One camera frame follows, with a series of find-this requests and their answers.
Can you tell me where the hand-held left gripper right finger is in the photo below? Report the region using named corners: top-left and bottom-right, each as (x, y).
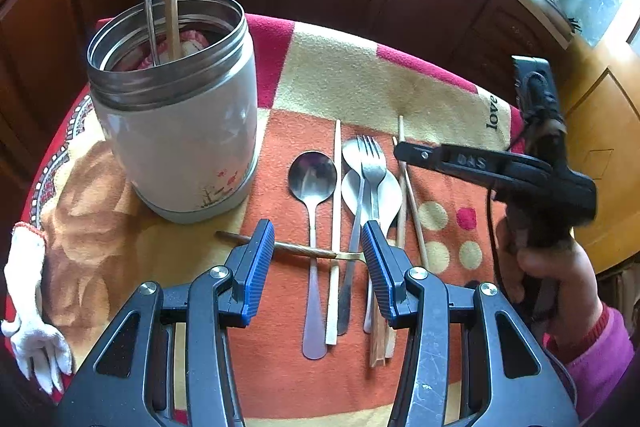
top-left (361, 221), bottom-right (581, 427)

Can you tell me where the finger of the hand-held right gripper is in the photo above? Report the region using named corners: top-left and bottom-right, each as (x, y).
top-left (393, 141), bottom-right (548, 188)

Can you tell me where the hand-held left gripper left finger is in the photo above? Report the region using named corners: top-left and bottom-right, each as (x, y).
top-left (52, 219), bottom-right (276, 427)

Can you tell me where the white ceramic spoon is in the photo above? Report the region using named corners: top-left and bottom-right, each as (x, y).
top-left (341, 169), bottom-right (403, 238)

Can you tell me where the oval steel spoon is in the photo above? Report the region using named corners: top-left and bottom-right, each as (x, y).
top-left (337, 137), bottom-right (381, 337)

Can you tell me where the white steel utensil jar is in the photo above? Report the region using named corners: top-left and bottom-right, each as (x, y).
top-left (86, 0), bottom-right (260, 224)

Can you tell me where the person's right forearm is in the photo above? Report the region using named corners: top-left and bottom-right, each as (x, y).
top-left (545, 302), bottom-right (636, 408)

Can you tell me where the person's right hand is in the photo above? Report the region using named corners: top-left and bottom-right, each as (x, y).
top-left (495, 217), bottom-right (608, 348)

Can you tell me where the brown twisted chopstick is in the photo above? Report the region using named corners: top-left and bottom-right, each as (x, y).
top-left (215, 231), bottom-right (368, 262)

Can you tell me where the pale wooden chopstick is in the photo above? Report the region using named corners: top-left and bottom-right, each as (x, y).
top-left (325, 119), bottom-right (342, 349)
top-left (391, 136), bottom-right (431, 270)
top-left (384, 115), bottom-right (408, 358)

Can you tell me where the brown wooden chopstick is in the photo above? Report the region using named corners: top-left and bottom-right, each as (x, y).
top-left (369, 319), bottom-right (390, 369)

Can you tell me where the steel fork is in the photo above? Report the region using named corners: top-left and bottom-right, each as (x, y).
top-left (356, 134), bottom-right (388, 335)

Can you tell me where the light wooden door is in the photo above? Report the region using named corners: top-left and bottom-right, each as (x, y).
top-left (555, 22), bottom-right (640, 273)

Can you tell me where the round steel spoon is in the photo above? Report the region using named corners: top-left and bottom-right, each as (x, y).
top-left (287, 150), bottom-right (338, 360)

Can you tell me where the patterned fleece blanket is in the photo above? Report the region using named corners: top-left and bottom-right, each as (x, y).
top-left (5, 14), bottom-right (566, 427)

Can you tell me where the white knit glove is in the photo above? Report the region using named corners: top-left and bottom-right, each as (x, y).
top-left (0, 222), bottom-right (73, 393)

